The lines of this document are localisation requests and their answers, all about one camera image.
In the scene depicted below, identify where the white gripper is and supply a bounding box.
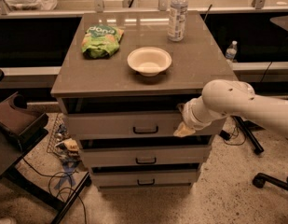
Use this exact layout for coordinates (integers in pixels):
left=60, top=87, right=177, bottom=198
left=173, top=99, right=208, bottom=137

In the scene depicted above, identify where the grey top drawer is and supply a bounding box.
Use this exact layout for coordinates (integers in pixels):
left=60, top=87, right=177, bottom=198
left=63, top=109, right=226, bottom=139

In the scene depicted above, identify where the grey drawer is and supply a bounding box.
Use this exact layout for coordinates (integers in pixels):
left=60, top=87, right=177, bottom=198
left=63, top=109, right=226, bottom=139
left=90, top=170, right=200, bottom=189
left=79, top=146, right=212, bottom=167

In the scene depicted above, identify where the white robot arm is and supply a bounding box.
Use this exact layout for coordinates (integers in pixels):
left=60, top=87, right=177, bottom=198
left=173, top=79, right=288, bottom=139

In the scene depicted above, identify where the grey middle drawer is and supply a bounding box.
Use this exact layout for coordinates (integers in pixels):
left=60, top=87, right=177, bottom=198
left=79, top=146, right=212, bottom=167

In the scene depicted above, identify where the grey bottom drawer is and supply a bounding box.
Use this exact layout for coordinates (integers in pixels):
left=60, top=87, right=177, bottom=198
left=90, top=170, right=200, bottom=189

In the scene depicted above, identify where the grey drawer cabinet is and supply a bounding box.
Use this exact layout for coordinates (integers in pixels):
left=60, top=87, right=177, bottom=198
left=51, top=11, right=236, bottom=175

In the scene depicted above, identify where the white paper bowl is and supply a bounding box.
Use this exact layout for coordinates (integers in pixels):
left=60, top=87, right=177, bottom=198
left=127, top=47, right=171, bottom=77

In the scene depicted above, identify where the small water bottle behind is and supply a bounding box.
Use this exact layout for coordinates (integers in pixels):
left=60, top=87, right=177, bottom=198
left=226, top=40, right=238, bottom=62

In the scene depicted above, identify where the black office chair base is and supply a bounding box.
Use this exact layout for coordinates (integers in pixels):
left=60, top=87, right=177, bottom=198
left=253, top=173, right=288, bottom=191

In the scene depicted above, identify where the clear water bottle on cabinet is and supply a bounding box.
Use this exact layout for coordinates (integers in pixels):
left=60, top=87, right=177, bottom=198
left=168, top=0, right=188, bottom=42

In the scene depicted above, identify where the green chip bag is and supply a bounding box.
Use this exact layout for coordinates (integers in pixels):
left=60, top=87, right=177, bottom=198
left=81, top=24, right=124, bottom=59

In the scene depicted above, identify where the blue tape on floor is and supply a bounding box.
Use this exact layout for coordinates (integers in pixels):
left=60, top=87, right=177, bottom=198
left=54, top=162, right=77, bottom=189

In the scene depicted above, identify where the dark chair at left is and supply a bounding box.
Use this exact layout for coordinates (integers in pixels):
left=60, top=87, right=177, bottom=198
left=0, top=92, right=89, bottom=224

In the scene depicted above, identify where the wire basket with clutter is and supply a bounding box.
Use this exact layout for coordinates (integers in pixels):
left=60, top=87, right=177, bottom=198
left=47, top=113, right=79, bottom=161

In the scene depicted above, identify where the black floor cable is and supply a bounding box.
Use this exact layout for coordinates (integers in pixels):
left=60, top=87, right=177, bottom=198
left=21, top=157, right=89, bottom=224

